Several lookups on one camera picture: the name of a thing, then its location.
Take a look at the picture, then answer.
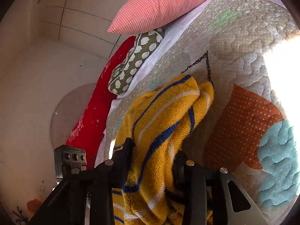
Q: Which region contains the yellow striped knit sweater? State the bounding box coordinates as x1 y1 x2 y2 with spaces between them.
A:
112 74 214 224

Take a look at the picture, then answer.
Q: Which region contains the red long pillow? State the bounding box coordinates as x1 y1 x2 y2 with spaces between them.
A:
66 36 136 169

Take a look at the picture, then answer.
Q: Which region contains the green hedgehog print pillow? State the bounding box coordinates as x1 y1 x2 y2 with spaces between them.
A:
108 27 165 95

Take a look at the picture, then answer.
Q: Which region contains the pink checked pillow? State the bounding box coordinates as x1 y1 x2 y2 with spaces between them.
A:
107 0 206 35

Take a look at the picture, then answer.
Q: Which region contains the quilted patchwork bedspread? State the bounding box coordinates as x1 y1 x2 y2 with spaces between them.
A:
96 0 299 224

